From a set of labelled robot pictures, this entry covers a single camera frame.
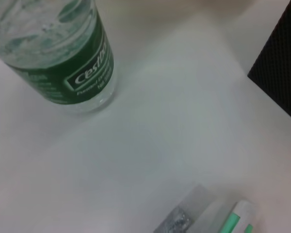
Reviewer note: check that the clear green label water bottle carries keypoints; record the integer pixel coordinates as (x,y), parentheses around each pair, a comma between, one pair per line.
(63,60)

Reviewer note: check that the grey pen with clear cap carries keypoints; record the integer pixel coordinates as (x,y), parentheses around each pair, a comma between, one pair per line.
(177,218)

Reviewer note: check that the black mesh pen holder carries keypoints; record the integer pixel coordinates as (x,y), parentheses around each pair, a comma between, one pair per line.
(286,72)

